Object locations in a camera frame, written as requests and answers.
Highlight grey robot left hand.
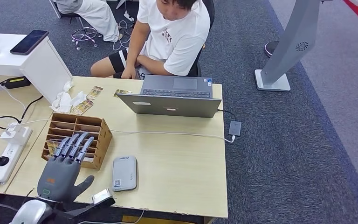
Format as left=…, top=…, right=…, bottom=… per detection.
left=37, top=132, right=95, bottom=205

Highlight person's right hand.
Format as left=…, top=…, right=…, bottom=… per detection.
left=121, top=65, right=138, bottom=80

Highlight person's left hand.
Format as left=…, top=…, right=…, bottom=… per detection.
left=136, top=55, right=150, bottom=67

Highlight person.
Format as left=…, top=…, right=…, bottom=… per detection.
left=54, top=0, right=124, bottom=43
left=90, top=0, right=211, bottom=80

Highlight wooden card holder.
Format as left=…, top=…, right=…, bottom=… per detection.
left=41, top=112, right=113, bottom=171

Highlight grey card reader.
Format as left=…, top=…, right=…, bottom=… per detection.
left=112, top=155, right=138, bottom=193

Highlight grey laptop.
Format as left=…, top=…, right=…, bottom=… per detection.
left=116, top=75, right=222, bottom=119

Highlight chrome stool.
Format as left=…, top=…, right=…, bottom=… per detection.
left=49, top=0, right=103, bottom=51

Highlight white charger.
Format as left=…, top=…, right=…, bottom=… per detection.
left=0, top=123, right=28, bottom=145

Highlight crumpled white tissue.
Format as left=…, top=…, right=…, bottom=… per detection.
left=49, top=81, right=87, bottom=114

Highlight white desk riser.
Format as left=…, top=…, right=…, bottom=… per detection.
left=0, top=33, right=73, bottom=105

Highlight yellow panel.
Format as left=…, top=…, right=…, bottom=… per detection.
left=122, top=215, right=192, bottom=224

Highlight black smartphone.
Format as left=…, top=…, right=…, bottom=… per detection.
left=9, top=29, right=50, bottom=56

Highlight black power brick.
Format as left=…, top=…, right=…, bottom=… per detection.
left=1, top=77, right=31, bottom=90

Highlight black usb hub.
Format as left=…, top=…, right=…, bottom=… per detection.
left=228, top=120, right=242, bottom=137

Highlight black round base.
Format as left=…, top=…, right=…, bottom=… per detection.
left=264, top=41, right=280, bottom=58

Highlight grey kiosk stand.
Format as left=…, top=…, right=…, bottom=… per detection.
left=254, top=0, right=334, bottom=92

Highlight white floor cables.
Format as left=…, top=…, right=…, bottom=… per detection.
left=112, top=20, right=137, bottom=52

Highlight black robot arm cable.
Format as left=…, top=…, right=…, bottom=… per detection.
left=23, top=188, right=36, bottom=205

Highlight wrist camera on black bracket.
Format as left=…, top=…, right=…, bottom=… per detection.
left=60, top=189, right=116, bottom=221

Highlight white charger cable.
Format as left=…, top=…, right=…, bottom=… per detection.
left=0, top=115, right=50, bottom=127

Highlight black looped cable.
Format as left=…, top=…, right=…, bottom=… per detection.
left=0, top=96, right=44, bottom=131

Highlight white hanging cable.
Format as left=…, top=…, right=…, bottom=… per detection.
left=77, top=210, right=145, bottom=224

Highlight black hub cable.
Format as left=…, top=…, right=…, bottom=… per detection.
left=217, top=109, right=237, bottom=122

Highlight thin white cable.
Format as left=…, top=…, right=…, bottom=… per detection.
left=0, top=74, right=27, bottom=110

